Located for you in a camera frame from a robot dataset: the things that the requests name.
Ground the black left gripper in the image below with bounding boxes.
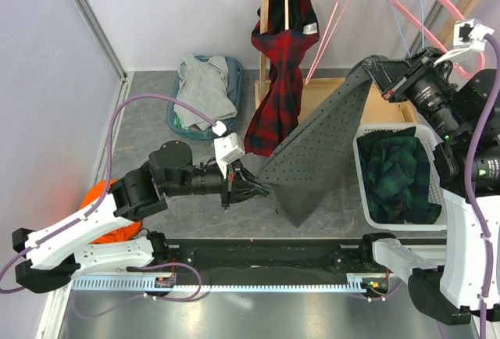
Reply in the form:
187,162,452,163
165,160,270,210

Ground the black dotted garment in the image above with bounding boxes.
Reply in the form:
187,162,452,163
258,55,386,227

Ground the pink wire hanger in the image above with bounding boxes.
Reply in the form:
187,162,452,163
305,0,351,86

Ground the red navy plaid skirt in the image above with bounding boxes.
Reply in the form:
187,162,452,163
244,0,320,156

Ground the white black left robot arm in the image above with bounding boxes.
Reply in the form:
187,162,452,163
12,137,270,294

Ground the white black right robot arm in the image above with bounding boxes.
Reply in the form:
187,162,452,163
357,48,499,326

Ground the wooden clothes rack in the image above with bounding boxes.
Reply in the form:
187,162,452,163
255,0,480,124

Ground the teal plastic basin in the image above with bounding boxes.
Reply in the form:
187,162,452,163
166,54,243,140

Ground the green plaid garment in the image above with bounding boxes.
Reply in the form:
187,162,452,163
357,127,441,225

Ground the green tie-dye garment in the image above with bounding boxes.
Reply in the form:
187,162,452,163
173,116,184,130

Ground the grey t-shirt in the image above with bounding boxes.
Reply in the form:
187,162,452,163
176,54,215,119

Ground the white plastic laundry basket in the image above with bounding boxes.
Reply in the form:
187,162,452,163
352,123,447,232

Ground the orange garment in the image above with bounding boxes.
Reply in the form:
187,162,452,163
80,180,142,244

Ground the aluminium corner profile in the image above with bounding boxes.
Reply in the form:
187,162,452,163
74,0,127,81

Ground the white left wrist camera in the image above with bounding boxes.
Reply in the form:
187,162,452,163
212,120,245,178

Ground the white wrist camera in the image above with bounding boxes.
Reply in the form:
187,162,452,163
434,19,495,66
212,120,245,178

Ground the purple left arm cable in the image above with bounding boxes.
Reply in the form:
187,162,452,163
0,94,220,296

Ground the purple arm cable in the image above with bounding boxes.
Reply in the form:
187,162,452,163
464,34,500,339
0,94,220,296

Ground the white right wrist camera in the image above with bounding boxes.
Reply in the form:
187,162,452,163
434,19,495,66

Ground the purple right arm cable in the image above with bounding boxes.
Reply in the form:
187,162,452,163
464,34,500,339

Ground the light blue cable duct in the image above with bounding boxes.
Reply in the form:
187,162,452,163
72,273,366,293

